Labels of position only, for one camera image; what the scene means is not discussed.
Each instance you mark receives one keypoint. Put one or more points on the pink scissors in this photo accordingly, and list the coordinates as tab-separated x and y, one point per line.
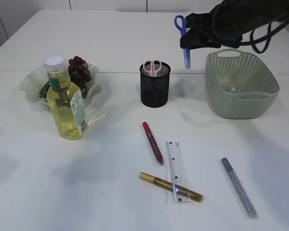
152	67

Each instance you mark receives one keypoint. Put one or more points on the yellow oil bottle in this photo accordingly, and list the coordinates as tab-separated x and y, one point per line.
65	100

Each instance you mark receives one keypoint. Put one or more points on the silver glitter pen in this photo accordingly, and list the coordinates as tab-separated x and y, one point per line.
239	189

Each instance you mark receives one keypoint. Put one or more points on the blue scissors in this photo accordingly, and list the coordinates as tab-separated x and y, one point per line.
180	24

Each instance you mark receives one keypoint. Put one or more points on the purple grape bunch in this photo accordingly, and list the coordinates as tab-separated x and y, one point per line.
79	72

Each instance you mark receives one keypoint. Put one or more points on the clear bubble plastic sheet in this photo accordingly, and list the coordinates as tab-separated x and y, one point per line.
235	88

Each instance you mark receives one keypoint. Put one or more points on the black mesh pen holder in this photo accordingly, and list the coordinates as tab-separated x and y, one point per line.
154	90

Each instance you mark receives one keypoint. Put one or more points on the clear plastic ruler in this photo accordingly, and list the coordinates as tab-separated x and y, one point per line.
178	178

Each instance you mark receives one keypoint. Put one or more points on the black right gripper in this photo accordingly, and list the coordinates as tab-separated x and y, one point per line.
199	33

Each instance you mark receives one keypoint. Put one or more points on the red glitter pen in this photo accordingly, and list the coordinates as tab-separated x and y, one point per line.
153	144

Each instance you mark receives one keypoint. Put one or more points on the blue black right robot arm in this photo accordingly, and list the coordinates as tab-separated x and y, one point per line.
235	23

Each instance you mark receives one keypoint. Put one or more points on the green plastic basket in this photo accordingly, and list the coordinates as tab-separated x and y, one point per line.
259	86

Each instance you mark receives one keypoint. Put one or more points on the translucent green wavy plate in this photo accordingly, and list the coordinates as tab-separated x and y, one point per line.
35	81

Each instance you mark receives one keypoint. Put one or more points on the gold glitter pen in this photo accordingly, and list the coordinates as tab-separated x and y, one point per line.
163	184

